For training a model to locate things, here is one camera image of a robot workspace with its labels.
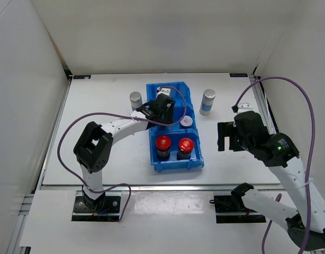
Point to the left aluminium rail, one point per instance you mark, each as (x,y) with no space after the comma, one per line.
(52,138)

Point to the front aluminium rail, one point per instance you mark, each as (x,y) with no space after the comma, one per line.
(175,187)

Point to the blue three-compartment plastic bin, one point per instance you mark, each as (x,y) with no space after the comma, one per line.
(181,94)

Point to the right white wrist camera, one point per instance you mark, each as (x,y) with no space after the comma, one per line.
(242,107)

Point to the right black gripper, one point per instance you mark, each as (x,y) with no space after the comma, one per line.
(226,129)

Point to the red-lid sauce jar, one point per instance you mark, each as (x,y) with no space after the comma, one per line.
(163,144)
(185,148)

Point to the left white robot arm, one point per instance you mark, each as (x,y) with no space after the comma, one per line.
(93,148)

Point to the tall silver-capped bottle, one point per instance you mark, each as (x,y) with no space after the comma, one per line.
(135,100)
(207,102)

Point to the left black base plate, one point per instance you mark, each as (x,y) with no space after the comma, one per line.
(108,210)

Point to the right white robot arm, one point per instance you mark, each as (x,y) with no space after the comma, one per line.
(305,222)

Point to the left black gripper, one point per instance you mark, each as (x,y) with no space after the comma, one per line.
(169,117)

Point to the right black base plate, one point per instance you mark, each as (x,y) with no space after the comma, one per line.
(227,211)

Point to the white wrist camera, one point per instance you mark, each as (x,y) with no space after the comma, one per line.
(163,90)
(242,107)

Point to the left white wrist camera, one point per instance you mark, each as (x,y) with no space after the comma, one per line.
(163,90)

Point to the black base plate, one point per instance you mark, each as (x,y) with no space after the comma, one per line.
(108,210)
(227,211)

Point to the small white-lid jar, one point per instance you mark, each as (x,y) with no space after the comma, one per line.
(186,122)

